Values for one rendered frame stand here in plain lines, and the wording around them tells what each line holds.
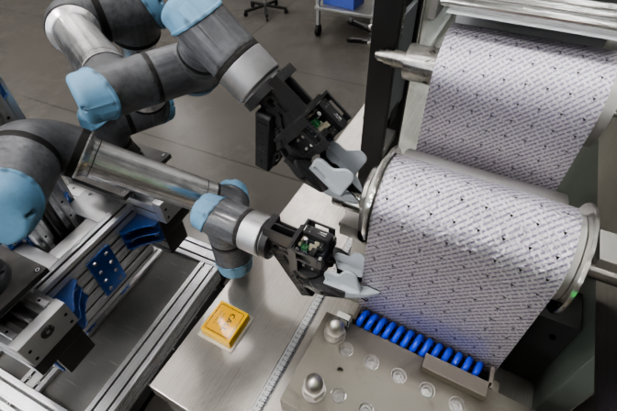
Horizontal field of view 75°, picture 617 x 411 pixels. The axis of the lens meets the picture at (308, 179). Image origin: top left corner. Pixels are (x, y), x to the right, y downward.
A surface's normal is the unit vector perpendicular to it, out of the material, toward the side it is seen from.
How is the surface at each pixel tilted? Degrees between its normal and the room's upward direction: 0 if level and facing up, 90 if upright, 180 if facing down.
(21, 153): 37
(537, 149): 92
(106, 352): 0
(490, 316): 90
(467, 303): 90
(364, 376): 0
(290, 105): 90
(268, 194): 0
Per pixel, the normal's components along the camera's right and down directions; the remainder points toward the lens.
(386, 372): -0.02, -0.73
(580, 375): -0.47, 0.62
